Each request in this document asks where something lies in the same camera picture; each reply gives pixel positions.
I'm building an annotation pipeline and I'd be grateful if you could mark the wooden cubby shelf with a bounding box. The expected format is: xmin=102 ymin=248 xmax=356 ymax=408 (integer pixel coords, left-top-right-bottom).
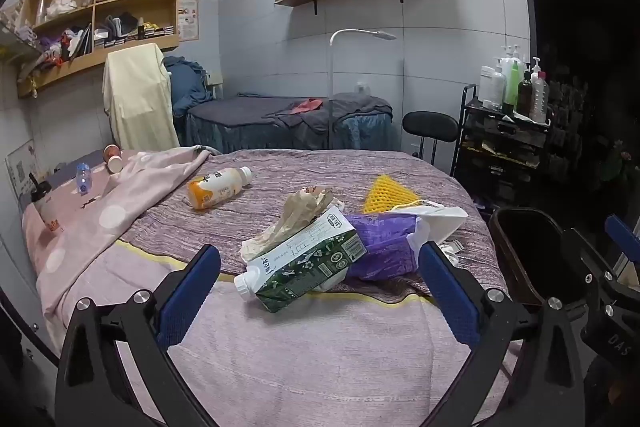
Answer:
xmin=16 ymin=0 xmax=182 ymax=98

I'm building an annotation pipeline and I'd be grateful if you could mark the brown paper bag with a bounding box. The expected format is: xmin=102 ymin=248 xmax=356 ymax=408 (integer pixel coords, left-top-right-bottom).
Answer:
xmin=241 ymin=187 xmax=346 ymax=263

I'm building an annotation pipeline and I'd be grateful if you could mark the purple striped bed cover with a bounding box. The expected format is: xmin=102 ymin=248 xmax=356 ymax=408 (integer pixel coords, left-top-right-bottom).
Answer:
xmin=35 ymin=149 xmax=521 ymax=427

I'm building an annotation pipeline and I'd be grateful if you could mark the yellow foam net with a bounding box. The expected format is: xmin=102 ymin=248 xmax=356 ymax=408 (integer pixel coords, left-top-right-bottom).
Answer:
xmin=364 ymin=174 xmax=418 ymax=214

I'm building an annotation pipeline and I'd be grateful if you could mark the white floor lamp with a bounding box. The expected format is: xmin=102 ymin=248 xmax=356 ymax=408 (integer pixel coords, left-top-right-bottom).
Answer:
xmin=327 ymin=28 xmax=398 ymax=150

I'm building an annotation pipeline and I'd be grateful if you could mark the green milk carton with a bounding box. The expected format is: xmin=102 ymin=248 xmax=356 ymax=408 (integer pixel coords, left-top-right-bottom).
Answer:
xmin=234 ymin=205 xmax=368 ymax=314

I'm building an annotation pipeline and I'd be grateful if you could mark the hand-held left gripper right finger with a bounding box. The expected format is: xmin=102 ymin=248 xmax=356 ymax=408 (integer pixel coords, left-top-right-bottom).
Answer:
xmin=418 ymin=241 xmax=586 ymax=427

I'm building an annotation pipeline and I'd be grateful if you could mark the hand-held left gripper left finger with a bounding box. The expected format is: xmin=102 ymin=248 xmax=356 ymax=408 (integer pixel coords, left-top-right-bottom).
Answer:
xmin=55 ymin=244 xmax=222 ymax=427

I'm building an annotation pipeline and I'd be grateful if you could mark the massage bed with blue skirt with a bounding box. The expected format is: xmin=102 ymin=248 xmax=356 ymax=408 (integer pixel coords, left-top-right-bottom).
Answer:
xmin=185 ymin=93 xmax=396 ymax=152

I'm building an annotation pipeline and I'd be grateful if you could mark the red and white wall poster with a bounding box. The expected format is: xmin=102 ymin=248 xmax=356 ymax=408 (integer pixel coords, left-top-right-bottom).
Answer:
xmin=177 ymin=0 xmax=201 ymax=42

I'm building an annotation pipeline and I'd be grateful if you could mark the pink polka dot blanket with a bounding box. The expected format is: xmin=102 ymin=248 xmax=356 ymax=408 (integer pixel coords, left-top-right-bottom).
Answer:
xmin=22 ymin=146 xmax=223 ymax=333

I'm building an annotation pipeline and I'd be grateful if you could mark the small white wall poster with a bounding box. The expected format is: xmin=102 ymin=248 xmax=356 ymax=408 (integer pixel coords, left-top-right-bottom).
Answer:
xmin=6 ymin=139 xmax=41 ymax=198

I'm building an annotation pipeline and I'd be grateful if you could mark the cream cloth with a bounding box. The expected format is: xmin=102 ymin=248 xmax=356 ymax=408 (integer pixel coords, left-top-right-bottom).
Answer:
xmin=102 ymin=43 xmax=181 ymax=152

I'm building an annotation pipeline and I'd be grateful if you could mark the blue bedding pile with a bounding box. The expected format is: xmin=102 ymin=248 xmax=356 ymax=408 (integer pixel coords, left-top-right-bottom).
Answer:
xmin=162 ymin=55 xmax=217 ymax=118

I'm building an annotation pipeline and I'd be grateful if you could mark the white face mask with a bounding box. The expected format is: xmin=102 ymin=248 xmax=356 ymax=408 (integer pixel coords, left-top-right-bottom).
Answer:
xmin=387 ymin=199 xmax=469 ymax=268

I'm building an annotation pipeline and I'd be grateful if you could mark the purple plastic bag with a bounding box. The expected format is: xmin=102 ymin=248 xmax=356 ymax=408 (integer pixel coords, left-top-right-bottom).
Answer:
xmin=345 ymin=213 xmax=426 ymax=283

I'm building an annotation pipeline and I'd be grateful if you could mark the dark cloth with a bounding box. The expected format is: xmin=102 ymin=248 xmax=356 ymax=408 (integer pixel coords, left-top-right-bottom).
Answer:
xmin=105 ymin=12 xmax=141 ymax=32

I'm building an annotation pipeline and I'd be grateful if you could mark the glass wall shelf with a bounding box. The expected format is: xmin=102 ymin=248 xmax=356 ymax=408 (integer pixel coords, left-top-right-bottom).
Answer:
xmin=0 ymin=0 xmax=46 ymax=62

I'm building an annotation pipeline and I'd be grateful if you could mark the clear water bottle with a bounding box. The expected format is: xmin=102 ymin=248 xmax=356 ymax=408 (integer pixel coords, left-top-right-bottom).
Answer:
xmin=75 ymin=162 xmax=92 ymax=195

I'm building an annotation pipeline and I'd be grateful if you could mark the black metal cart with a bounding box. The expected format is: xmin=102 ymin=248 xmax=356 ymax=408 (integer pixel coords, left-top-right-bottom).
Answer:
xmin=450 ymin=84 xmax=556 ymax=208

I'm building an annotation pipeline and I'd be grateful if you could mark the orange drink bottle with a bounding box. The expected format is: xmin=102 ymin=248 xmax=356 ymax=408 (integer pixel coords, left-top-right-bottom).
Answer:
xmin=187 ymin=166 xmax=254 ymax=210

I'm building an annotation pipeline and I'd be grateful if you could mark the green bottle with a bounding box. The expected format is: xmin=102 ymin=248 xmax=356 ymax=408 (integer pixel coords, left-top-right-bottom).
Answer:
xmin=502 ymin=57 xmax=523 ymax=115

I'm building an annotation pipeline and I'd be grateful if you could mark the grey blanket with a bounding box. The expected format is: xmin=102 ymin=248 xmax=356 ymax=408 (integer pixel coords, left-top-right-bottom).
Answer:
xmin=265 ymin=93 xmax=394 ymax=138

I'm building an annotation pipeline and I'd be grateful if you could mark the dark brown pump bottle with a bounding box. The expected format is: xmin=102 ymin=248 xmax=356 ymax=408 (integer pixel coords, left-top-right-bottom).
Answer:
xmin=516 ymin=64 xmax=535 ymax=118

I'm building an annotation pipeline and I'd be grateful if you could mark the tall white pump bottle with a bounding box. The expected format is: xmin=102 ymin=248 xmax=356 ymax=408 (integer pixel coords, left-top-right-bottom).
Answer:
xmin=500 ymin=44 xmax=526 ymax=78

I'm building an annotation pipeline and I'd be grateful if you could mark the dark brown trash bin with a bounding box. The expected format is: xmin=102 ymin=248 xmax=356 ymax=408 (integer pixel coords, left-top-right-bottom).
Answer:
xmin=487 ymin=206 xmax=601 ymax=308

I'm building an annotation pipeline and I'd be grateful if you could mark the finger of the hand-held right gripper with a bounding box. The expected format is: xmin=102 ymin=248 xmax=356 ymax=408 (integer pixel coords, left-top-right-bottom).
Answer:
xmin=564 ymin=229 xmax=619 ymax=323
xmin=604 ymin=213 xmax=640 ymax=293

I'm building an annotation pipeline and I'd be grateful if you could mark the black stool with backrest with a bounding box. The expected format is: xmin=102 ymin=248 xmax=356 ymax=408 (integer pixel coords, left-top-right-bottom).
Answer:
xmin=402 ymin=111 xmax=460 ymax=168

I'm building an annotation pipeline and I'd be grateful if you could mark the row of small boxes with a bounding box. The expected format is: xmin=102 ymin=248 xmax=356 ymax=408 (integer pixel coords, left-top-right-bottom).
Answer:
xmin=95 ymin=23 xmax=176 ymax=48

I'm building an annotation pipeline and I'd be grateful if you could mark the black cap white bottle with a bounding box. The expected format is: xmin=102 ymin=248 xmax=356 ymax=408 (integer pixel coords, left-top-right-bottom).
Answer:
xmin=27 ymin=173 xmax=66 ymax=233

